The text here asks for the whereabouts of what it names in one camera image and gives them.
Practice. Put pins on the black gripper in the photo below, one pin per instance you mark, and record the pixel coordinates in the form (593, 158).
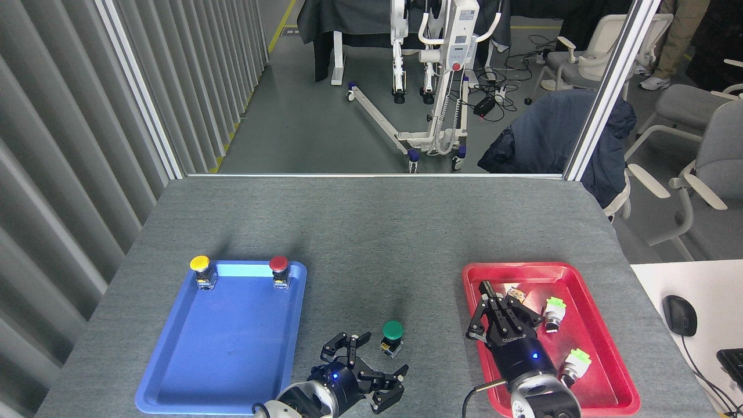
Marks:
(519, 354)
(342, 386)

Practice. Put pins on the green push button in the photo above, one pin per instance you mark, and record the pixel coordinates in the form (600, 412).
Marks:
(393, 331)

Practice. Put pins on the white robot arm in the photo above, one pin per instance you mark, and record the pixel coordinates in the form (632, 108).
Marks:
(545, 400)
(290, 403)

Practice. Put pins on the red push button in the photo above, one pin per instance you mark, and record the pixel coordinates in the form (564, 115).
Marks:
(279, 265)

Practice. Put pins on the yellow push button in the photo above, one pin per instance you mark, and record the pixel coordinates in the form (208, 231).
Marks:
(200, 264)

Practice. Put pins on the red plastic tray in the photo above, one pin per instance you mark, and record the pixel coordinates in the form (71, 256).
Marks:
(580, 278)

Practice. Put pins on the white chair under jacket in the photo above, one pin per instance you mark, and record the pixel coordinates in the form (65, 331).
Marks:
(621, 200)

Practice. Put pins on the white side table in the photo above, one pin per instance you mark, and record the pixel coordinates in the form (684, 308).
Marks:
(667, 278)

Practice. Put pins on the black computer mouse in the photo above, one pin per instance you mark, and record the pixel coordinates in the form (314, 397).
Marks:
(679, 316)

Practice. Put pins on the dark blue jacket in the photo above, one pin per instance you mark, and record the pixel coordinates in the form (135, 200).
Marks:
(551, 133)

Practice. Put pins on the blue plastic tray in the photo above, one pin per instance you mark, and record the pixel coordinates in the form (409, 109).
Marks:
(168, 360)

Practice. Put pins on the black power adapter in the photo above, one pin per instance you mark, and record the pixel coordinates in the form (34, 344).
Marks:
(484, 105)

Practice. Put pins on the black keyboard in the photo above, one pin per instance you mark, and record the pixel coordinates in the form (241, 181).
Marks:
(732, 366)

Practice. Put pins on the white wheeled stand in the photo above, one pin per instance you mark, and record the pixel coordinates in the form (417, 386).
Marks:
(447, 69)

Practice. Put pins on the grey chair with white arms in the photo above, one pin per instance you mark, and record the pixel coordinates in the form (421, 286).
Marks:
(717, 168)
(685, 104)

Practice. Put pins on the white office chair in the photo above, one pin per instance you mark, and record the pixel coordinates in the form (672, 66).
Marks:
(586, 61)

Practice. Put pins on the person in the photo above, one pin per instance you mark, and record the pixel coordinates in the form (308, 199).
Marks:
(682, 40)

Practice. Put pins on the black cloth covered table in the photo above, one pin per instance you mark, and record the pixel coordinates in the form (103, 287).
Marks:
(348, 14)

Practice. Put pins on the small white orange switch part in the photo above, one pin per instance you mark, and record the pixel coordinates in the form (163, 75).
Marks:
(515, 293)

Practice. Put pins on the white switch with green knob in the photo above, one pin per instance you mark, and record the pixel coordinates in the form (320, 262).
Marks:
(554, 313)
(576, 364)

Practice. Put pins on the silver frame rail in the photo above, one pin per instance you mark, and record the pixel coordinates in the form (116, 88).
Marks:
(371, 175)

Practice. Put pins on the silver frame post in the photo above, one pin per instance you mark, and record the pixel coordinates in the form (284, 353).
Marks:
(139, 87)
(609, 87)

